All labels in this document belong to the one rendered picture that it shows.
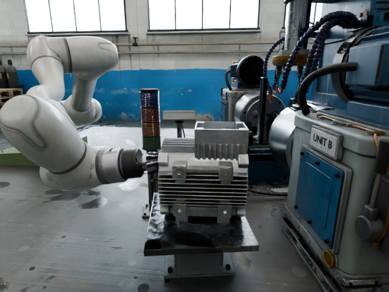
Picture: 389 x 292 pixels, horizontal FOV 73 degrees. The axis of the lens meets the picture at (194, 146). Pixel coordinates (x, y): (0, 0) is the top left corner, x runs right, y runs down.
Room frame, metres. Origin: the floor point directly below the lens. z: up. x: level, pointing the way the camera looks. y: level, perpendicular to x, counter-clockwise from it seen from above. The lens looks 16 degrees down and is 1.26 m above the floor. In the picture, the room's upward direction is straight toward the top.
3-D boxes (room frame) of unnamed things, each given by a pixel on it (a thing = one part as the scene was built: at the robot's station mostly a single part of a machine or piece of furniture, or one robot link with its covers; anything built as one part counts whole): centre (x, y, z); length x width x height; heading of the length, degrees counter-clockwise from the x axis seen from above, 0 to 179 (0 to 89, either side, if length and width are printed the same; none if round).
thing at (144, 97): (0.82, 0.14, 1.19); 0.06 x 0.06 x 0.04
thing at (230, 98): (1.75, -0.34, 0.99); 0.35 x 0.31 x 0.37; 4
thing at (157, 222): (0.60, -0.01, 0.86); 0.27 x 0.24 x 0.12; 4
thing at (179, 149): (0.62, -0.02, 1.01); 0.20 x 0.19 x 0.19; 87
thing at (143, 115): (0.82, 0.14, 1.14); 0.06 x 0.06 x 0.04
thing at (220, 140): (0.61, -0.06, 1.11); 0.12 x 0.11 x 0.07; 87
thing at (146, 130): (0.82, 0.14, 1.10); 0.06 x 0.06 x 0.04
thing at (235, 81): (1.79, -0.31, 1.16); 0.33 x 0.26 x 0.42; 4
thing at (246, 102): (1.51, -0.36, 1.04); 0.37 x 0.25 x 0.25; 4
